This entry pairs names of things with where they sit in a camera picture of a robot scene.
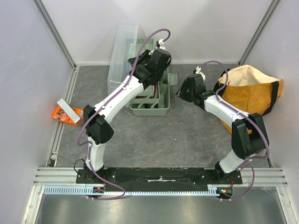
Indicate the blue grey cable duct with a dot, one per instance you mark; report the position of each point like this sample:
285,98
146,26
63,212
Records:
92,191

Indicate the red black utility knife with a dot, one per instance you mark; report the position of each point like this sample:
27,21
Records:
154,92

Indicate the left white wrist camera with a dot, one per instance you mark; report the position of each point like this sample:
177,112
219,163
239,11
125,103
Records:
160,44

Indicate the green translucent tool box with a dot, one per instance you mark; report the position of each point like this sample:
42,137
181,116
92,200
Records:
128,45

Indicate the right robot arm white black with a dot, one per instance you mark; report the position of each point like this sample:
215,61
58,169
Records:
248,132

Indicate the aluminium rail frame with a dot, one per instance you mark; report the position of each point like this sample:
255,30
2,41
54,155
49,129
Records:
251,177

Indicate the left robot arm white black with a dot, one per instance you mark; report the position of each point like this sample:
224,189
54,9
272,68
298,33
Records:
112,100

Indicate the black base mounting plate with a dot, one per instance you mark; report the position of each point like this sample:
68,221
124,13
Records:
180,179

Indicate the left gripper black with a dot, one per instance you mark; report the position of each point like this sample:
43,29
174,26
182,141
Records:
145,56

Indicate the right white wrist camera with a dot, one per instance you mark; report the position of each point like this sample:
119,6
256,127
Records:
197,70

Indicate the clear plastic screw box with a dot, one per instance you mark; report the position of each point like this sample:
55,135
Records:
73,114

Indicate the mustard canvas tote bag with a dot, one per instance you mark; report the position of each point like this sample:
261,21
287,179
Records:
250,90

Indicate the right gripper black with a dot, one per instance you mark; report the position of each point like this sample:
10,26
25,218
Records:
185,87

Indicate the orange screw box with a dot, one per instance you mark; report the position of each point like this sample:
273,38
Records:
60,115

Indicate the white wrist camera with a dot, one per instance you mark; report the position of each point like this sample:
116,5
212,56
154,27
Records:
197,70
160,44

